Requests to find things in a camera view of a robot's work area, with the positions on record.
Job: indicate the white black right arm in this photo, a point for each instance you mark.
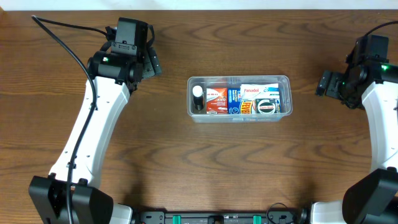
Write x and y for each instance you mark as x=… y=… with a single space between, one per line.
x=369 y=83

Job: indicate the blue Kool Fever box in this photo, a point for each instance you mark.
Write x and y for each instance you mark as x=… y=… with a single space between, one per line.
x=236 y=105

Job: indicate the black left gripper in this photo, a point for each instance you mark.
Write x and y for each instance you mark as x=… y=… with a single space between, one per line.
x=152 y=64

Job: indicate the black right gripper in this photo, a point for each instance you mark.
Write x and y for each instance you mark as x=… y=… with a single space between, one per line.
x=327 y=84

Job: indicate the dark bottle white cap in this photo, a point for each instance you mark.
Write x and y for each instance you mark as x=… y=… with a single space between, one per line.
x=198 y=96

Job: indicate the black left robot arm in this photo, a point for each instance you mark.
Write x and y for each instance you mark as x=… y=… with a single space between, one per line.
x=71 y=191

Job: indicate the red medicine box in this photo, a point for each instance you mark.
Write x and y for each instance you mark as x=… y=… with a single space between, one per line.
x=216 y=100

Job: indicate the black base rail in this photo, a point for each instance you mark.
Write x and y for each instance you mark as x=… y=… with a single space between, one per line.
x=277 y=216

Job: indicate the green round tin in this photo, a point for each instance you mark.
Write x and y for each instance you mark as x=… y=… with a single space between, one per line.
x=267 y=106

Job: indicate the clear plastic container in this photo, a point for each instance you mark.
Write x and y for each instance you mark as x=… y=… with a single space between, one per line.
x=200 y=116

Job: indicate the white Panadol box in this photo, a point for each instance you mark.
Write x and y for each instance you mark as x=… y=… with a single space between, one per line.
x=255 y=91

